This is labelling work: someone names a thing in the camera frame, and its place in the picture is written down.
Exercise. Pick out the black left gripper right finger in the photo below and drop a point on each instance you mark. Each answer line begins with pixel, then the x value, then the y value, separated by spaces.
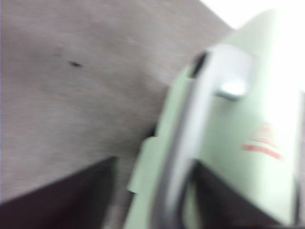
pixel 240 195

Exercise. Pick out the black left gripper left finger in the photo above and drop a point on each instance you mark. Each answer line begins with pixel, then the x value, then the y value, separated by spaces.
pixel 78 201

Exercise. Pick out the mint green sandwich maker lid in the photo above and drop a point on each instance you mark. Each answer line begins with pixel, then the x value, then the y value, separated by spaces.
pixel 242 99

